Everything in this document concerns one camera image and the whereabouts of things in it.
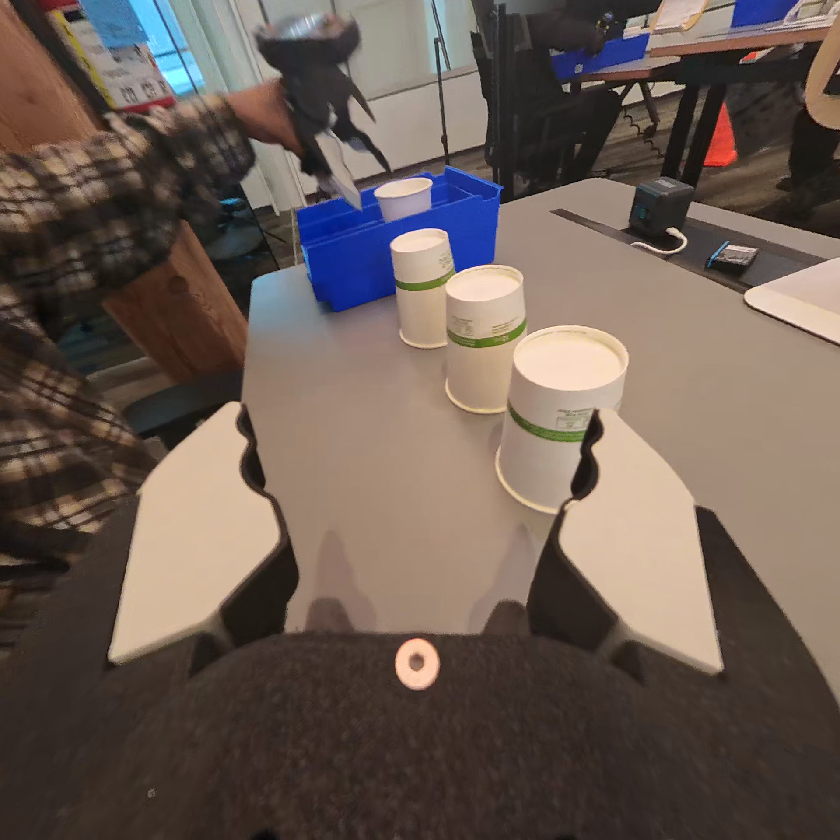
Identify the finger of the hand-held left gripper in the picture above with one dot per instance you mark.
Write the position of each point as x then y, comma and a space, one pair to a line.
341, 177

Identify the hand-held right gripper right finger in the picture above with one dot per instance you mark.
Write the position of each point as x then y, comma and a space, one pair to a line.
630, 558

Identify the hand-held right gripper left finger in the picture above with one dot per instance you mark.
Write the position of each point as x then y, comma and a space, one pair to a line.
197, 544

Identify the white paper cup green stripe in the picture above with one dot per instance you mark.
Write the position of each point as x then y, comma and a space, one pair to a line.
403, 200
551, 420
423, 302
482, 367

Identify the blue plastic bin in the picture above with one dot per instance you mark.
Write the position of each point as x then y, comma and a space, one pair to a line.
354, 269

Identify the person's left forearm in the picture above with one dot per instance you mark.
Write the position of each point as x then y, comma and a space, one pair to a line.
131, 190

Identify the person's left hand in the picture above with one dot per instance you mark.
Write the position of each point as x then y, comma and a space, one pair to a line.
262, 111

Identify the black tripod stand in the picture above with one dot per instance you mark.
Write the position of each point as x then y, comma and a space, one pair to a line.
441, 98

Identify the person's plaid shirt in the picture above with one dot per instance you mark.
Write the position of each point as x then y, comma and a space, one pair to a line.
52, 459

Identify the paper notices on glass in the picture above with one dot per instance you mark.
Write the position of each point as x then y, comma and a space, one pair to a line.
124, 72

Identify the black office chair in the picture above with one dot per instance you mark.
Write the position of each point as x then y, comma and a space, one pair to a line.
538, 111

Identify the blue storage bin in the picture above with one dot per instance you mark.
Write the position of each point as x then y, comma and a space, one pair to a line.
604, 56
761, 12

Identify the black battery pack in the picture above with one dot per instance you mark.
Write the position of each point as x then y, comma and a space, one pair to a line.
735, 256

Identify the papers on desk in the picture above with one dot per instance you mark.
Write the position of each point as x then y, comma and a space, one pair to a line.
679, 14

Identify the orange traffic cone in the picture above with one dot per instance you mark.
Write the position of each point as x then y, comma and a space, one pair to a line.
722, 144

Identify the background wooden desk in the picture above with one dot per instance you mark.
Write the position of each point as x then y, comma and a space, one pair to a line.
722, 43

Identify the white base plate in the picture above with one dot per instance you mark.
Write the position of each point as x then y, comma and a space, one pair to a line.
800, 295

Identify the black cube camera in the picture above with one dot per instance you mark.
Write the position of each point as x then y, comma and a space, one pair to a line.
663, 210

